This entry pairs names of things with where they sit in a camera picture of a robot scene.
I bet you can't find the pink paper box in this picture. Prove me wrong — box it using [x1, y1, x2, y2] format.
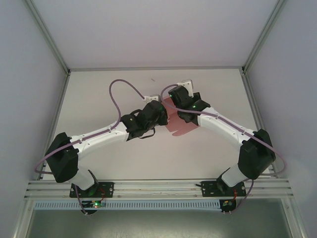
[160, 97, 200, 137]

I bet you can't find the circuit board with green light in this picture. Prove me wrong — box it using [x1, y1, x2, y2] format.
[82, 199, 106, 209]

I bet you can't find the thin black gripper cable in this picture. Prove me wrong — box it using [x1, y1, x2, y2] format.
[137, 128, 156, 140]

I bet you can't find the aluminium table side rail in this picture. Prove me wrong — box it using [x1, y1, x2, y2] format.
[36, 71, 71, 181]
[240, 70, 279, 179]

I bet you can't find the aluminium mounting rail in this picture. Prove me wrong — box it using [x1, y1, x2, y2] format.
[24, 178, 295, 201]

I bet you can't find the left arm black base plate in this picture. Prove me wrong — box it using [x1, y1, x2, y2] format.
[68, 181, 115, 199]

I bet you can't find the slotted grey cable duct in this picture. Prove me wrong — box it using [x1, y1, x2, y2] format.
[33, 199, 221, 211]

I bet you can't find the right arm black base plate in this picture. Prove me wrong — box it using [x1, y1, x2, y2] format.
[201, 180, 250, 198]

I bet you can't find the aluminium frame post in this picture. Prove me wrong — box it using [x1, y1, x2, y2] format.
[241, 0, 289, 75]
[24, 0, 71, 75]

